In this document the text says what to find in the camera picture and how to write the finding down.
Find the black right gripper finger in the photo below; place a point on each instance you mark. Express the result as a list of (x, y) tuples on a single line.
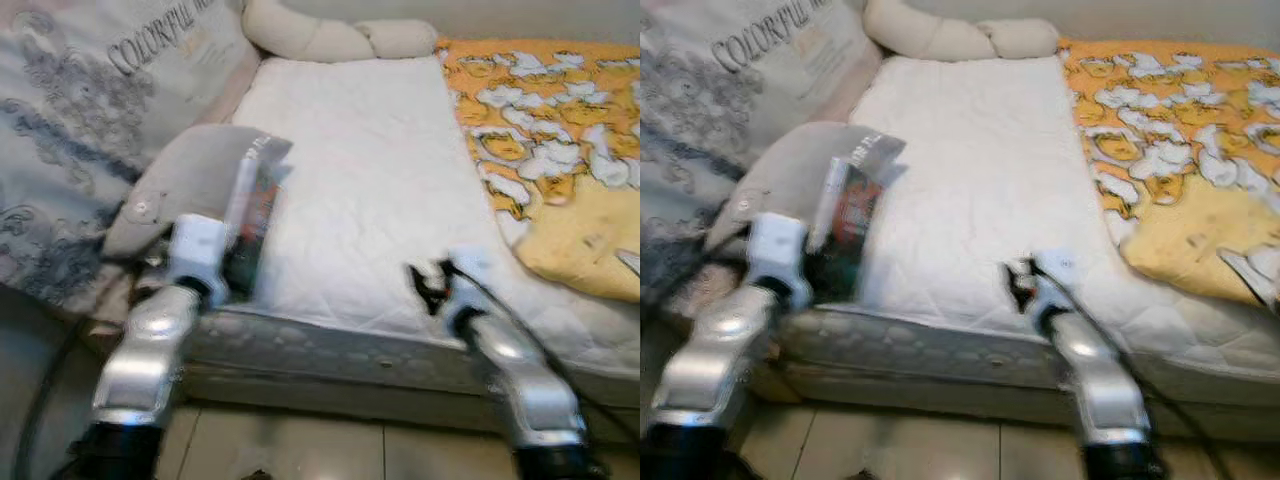
[(1017, 282), (420, 285)]

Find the dark red printed box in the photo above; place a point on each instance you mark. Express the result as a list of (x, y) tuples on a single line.
[(262, 205), (855, 200)]

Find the grey pillow with white lettering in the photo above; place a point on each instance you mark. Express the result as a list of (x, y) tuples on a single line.
[(790, 175), (185, 180)]

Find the grey quilted mattress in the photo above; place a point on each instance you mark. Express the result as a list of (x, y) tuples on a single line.
[(350, 350), (950, 350)]

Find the white quilted mattress pad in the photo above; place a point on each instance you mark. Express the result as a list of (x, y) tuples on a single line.
[(1000, 170), (380, 170)]

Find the orange cartoon print blanket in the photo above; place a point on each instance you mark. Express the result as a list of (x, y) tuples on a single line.
[(1180, 130), (560, 130)]

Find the grey printed bed bumper cushion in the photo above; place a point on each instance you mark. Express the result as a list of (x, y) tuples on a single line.
[(70, 110), (700, 100)]

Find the beige bolster cushion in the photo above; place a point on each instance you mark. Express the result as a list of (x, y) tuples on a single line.
[(930, 38), (310, 35)]

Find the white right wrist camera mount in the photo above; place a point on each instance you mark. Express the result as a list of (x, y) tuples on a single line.
[(470, 272), (1062, 272)]

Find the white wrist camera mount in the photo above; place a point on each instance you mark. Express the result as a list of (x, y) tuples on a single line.
[(197, 245), (1062, 272), (470, 272), (775, 245)]

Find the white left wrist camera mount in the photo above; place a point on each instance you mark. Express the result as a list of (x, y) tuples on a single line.
[(197, 245), (775, 245)]

